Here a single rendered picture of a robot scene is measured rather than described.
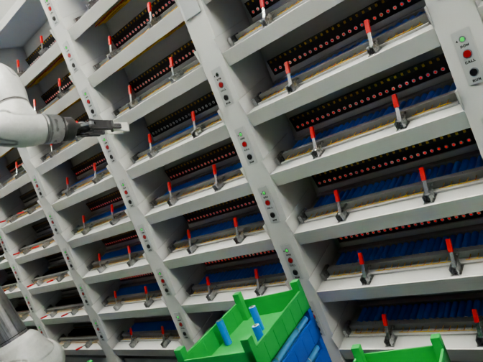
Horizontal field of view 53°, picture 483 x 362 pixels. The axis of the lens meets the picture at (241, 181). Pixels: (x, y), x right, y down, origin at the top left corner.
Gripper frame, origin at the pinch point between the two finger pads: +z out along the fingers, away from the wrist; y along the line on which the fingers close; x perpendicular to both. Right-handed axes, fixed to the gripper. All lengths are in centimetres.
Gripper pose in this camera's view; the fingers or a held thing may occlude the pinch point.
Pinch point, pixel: (116, 128)
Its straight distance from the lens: 169.6
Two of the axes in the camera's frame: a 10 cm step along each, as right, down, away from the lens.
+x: -2.3, -9.7, 0.9
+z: 6.8, -0.9, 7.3
